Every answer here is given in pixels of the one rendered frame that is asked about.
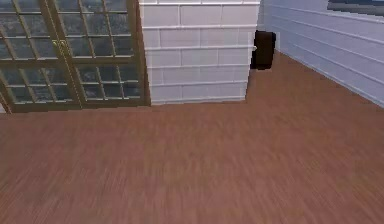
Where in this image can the black box shape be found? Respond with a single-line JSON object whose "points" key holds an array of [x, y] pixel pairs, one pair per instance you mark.
{"points": [[264, 50]]}

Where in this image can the olive framed glass door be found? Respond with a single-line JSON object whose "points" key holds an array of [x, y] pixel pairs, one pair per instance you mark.
{"points": [[30, 50], [103, 50]]}

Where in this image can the dark window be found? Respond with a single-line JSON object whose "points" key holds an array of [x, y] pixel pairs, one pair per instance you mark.
{"points": [[356, 6]]}

